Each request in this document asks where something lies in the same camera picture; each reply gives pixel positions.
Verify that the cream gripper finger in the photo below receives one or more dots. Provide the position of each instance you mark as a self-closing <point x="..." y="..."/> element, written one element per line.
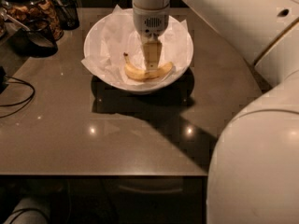
<point x="152" y="53"/>

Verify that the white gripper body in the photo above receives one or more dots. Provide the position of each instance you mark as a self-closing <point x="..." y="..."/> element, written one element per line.
<point x="151" y="22"/>

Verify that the yellow banana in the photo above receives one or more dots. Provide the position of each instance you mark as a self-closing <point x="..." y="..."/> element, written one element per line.
<point x="140" y="75"/>

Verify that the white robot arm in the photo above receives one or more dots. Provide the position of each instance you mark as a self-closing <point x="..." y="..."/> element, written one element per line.
<point x="253" y="176"/>

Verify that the white bowl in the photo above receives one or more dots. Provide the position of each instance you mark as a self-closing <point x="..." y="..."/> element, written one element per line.
<point x="93" y="41"/>

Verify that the white paper liner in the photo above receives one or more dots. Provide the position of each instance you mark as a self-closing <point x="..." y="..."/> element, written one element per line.
<point x="115" y="38"/>

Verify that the black mesh pen holder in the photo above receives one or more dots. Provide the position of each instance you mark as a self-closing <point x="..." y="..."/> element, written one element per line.
<point x="67" y="13"/>

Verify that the black mesh cup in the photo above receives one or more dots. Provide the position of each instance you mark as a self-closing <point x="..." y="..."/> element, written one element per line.
<point x="37" y="42"/>

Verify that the glass jar of snacks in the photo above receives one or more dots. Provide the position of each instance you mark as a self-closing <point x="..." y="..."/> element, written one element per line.
<point x="29" y="10"/>

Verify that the grey cylinder under table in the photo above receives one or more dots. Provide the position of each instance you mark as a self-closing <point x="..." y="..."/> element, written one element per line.
<point x="29" y="210"/>

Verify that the white spoon handle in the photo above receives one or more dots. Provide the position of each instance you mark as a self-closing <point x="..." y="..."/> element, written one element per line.
<point x="4" y="14"/>

